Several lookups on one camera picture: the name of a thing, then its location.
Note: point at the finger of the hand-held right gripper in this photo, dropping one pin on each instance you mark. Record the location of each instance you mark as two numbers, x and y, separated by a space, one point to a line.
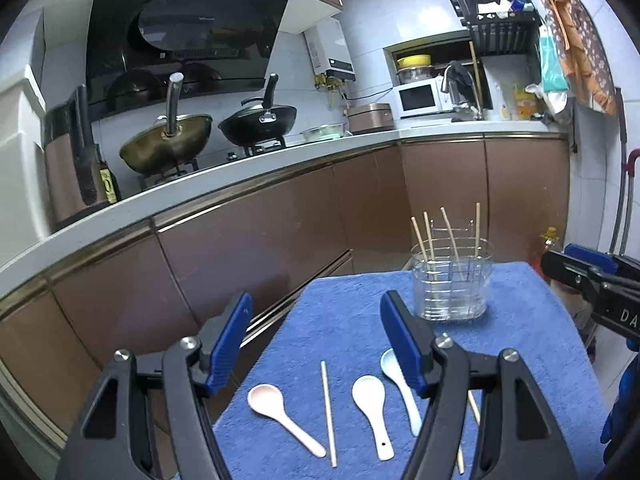
595 256
570 270

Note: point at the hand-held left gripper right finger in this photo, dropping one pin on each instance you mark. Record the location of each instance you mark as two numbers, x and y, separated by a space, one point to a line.
400 340

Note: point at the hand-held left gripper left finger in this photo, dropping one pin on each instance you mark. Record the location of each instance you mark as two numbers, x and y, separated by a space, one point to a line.
232 340

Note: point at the light blue ceramic spoon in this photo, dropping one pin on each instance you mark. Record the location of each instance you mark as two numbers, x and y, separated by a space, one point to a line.
407 400

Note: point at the white ceramic spoon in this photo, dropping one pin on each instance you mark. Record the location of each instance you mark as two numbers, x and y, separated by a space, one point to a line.
367 395

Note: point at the clear plastic utensil holder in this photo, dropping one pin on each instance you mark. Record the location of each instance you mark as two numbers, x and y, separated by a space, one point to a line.
450 300

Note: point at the wooden chopstick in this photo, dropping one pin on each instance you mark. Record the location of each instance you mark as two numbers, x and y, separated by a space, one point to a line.
419 245
459 462
327 410
449 232
429 235
478 230
473 408

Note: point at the large cooking oil bottle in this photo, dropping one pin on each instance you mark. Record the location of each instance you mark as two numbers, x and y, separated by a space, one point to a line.
550 240

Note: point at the mop with red clip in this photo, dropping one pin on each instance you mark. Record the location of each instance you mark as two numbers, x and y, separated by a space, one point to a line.
622 210

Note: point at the blue towel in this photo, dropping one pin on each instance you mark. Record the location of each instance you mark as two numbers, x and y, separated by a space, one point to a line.
350 320

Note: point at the blue garment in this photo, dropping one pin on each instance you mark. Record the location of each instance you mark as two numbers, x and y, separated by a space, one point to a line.
617 410

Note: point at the brown base cabinet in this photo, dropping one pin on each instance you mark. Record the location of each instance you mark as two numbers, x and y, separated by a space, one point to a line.
250 240

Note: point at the black power plug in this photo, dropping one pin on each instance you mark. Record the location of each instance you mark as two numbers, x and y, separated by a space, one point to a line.
575 140

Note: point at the white plastic bag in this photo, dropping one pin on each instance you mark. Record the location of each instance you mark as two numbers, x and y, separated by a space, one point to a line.
555 105

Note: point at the yellow detergent bottle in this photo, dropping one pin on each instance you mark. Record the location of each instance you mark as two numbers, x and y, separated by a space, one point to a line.
525 107

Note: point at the small clear bottle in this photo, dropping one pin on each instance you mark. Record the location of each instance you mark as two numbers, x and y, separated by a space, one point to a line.
505 112

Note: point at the gas stove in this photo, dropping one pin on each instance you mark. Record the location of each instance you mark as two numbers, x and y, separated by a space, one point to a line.
260 150

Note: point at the teal plastic bag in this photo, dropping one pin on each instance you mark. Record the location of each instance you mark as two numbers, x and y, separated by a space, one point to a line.
552 67

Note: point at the yellow label oil bottle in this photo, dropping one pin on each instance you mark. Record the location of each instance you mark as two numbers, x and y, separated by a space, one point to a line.
107 185

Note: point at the brass wok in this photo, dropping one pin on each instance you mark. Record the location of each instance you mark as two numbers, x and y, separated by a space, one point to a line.
165 147

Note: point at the black wok with lid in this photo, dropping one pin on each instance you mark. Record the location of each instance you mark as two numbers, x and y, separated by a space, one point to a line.
255 127

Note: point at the wooden stick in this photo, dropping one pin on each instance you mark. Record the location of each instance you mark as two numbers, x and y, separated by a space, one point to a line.
475 75

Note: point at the metal bowl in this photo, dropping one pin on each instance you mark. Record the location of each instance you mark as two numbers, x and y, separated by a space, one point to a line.
322 134

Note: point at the chrome faucet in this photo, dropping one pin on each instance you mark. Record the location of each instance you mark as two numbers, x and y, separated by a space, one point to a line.
446 85

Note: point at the brown rice cooker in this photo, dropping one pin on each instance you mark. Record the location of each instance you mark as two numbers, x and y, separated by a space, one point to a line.
370 119

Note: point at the dark cloth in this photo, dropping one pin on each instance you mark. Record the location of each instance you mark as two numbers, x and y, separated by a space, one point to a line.
462 74

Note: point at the white microwave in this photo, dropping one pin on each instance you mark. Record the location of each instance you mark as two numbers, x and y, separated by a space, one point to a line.
417 97

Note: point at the orange floral apron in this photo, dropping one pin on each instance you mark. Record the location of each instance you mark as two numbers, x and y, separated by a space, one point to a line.
575 25

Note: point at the brown kitchen canister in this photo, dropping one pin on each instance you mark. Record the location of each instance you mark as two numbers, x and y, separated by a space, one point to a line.
60 175

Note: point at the black dish rack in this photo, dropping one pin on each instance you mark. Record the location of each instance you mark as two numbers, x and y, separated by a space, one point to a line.
500 35

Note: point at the steel pot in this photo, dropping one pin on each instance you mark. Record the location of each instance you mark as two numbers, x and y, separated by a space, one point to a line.
415 75

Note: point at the yellow basin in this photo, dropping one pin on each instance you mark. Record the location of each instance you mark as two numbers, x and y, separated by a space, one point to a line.
414 60

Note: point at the yellow gas valve pipes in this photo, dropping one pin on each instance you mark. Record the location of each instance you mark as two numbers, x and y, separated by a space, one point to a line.
327 85

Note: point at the white rag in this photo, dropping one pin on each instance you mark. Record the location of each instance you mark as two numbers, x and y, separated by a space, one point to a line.
495 6

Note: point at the white appliance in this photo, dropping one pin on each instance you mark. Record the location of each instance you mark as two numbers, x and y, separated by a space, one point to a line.
20 160

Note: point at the white water heater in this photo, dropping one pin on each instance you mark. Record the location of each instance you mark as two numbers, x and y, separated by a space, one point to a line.
330 45

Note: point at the black range hood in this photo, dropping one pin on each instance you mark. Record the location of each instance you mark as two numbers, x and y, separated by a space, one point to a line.
200 35

